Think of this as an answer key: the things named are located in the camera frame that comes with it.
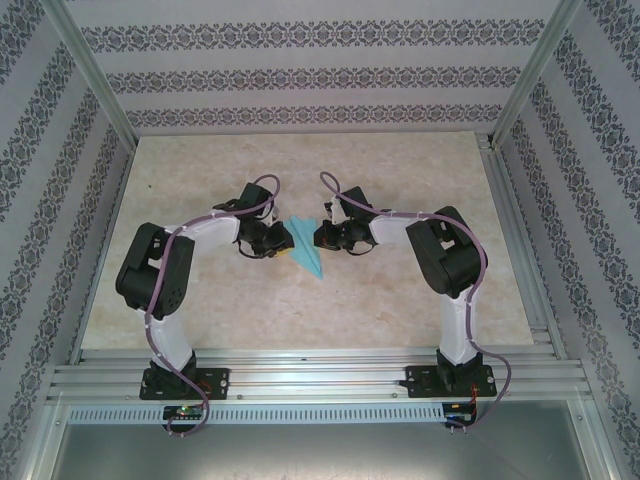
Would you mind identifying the black right gripper cable loop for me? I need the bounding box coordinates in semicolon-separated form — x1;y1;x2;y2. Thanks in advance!
344;238;377;257

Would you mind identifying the long aluminium mounting rail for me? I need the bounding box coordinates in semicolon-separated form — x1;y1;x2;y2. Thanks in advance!
47;347;589;401

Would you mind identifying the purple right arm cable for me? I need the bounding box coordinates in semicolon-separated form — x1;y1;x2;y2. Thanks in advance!
318;171;512;435

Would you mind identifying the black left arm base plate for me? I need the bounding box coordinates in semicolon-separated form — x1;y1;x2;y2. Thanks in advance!
139;367;232;401

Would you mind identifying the small circuit board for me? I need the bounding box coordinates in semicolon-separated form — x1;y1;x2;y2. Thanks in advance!
163;405;206;421
444;402;476;424

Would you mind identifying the slotted grey cable duct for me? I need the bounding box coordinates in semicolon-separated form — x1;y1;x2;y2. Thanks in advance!
67;402;446;425

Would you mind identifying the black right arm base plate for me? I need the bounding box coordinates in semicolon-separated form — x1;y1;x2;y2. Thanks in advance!
405;364;501;400

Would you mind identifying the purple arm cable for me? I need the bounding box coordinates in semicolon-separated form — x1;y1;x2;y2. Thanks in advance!
318;171;512;435
143;173;282;439

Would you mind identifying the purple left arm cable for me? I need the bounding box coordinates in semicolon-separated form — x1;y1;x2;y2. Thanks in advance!
143;173;282;439

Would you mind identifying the grey metal panel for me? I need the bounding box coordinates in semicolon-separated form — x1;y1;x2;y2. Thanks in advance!
44;423;614;480

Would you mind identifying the aluminium frame beam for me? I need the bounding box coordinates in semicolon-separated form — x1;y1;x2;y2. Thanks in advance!
17;399;71;480
579;397;631;480

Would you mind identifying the aluminium side rail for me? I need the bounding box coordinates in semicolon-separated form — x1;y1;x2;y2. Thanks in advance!
477;134;569;359

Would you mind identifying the aluminium frame post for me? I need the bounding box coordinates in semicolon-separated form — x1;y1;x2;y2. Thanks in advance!
489;0;584;151
42;0;139;146

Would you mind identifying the light blue paper sheet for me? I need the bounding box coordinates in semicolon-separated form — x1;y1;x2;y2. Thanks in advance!
283;214;326;281

